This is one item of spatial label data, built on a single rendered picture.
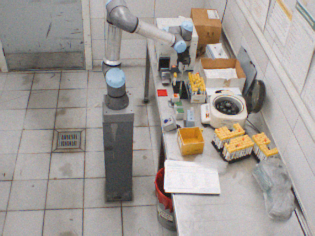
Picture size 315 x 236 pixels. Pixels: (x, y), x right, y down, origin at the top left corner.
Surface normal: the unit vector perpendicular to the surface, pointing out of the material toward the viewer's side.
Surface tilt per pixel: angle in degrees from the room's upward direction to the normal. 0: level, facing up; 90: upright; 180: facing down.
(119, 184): 90
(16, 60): 90
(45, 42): 90
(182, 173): 0
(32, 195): 0
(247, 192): 0
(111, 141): 90
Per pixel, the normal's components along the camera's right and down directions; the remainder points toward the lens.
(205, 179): 0.05, -0.73
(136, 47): 0.11, 0.68
